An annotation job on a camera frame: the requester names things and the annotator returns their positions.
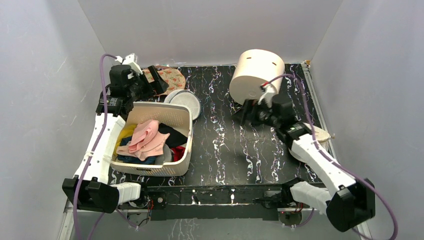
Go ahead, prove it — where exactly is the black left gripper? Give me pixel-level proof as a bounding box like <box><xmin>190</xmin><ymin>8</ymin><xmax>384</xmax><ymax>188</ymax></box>
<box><xmin>128</xmin><ymin>66</ymin><xmax>169</xmax><ymax>102</ymax></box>

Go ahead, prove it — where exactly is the floral mesh laundry bag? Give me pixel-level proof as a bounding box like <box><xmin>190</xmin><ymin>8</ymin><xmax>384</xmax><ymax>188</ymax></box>
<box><xmin>143</xmin><ymin>66</ymin><xmax>186</xmax><ymax>99</ymax></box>

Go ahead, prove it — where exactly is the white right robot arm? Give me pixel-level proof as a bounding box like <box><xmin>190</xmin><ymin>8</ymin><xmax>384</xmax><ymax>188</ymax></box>
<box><xmin>232</xmin><ymin>96</ymin><xmax>376</xmax><ymax>232</ymax></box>

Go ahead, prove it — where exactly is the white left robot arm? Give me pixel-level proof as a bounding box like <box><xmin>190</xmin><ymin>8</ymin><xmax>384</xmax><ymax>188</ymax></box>
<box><xmin>62</xmin><ymin>64</ymin><xmax>169</xmax><ymax>214</ymax></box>

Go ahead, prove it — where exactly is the white mesh laundry bag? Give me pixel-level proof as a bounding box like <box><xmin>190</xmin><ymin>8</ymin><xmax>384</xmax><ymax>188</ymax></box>
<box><xmin>164</xmin><ymin>89</ymin><xmax>201</xmax><ymax>121</ymax></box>

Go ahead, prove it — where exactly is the beige round mesh bag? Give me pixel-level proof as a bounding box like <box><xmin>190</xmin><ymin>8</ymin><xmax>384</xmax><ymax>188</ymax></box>
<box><xmin>303</xmin><ymin>122</ymin><xmax>331</xmax><ymax>152</ymax></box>

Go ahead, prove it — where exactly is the cream round drum container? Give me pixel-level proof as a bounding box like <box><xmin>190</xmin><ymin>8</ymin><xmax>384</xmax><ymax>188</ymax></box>
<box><xmin>229</xmin><ymin>49</ymin><xmax>285</xmax><ymax>105</ymax></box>

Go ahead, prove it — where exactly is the yellow garment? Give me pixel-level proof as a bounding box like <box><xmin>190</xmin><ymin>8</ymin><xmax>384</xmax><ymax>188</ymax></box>
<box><xmin>113</xmin><ymin>124</ymin><xmax>137</xmax><ymax>156</ymax></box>

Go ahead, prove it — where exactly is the pink garment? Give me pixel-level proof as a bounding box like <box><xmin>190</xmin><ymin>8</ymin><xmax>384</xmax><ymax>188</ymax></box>
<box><xmin>116</xmin><ymin>119</ymin><xmax>169</xmax><ymax>161</ymax></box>

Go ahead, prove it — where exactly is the red garment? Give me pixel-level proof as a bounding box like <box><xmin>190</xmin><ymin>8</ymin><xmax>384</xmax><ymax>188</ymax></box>
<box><xmin>171</xmin><ymin>146</ymin><xmax>186</xmax><ymax>162</ymax></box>

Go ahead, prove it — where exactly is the dark blue garment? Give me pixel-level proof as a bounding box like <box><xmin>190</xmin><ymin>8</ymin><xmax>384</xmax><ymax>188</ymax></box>
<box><xmin>117</xmin><ymin>136</ymin><xmax>157</xmax><ymax>165</ymax></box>

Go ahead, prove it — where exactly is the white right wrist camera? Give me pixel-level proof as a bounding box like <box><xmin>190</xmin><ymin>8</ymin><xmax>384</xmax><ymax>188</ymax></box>
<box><xmin>257</xmin><ymin>82</ymin><xmax>278</xmax><ymax>108</ymax></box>

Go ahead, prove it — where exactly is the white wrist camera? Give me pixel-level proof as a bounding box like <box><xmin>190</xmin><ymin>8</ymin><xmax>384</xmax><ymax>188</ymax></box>
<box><xmin>257</xmin><ymin>82</ymin><xmax>278</xmax><ymax>108</ymax></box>
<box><xmin>115</xmin><ymin>53</ymin><xmax>144</xmax><ymax>75</ymax></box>

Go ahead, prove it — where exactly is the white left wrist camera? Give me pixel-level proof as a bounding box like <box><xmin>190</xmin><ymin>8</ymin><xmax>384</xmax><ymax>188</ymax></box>
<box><xmin>115</xmin><ymin>53</ymin><xmax>144</xmax><ymax>75</ymax></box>

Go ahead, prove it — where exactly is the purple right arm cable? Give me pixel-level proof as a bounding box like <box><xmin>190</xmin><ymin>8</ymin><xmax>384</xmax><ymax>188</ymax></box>
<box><xmin>264</xmin><ymin>73</ymin><xmax>399</xmax><ymax>240</ymax></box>

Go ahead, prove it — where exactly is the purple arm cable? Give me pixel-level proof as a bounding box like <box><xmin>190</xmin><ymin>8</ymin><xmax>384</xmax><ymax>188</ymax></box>
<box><xmin>72</xmin><ymin>53</ymin><xmax>140</xmax><ymax>240</ymax></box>
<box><xmin>264</xmin><ymin>73</ymin><xmax>399</xmax><ymax>240</ymax></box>

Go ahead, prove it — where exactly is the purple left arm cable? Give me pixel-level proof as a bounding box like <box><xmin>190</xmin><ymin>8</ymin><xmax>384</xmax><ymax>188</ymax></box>
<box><xmin>72</xmin><ymin>53</ymin><xmax>140</xmax><ymax>240</ymax></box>

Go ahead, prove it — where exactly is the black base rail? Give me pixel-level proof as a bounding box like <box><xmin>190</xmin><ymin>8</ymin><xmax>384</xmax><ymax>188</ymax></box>
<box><xmin>118</xmin><ymin>184</ymin><xmax>305</xmax><ymax>221</ymax></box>

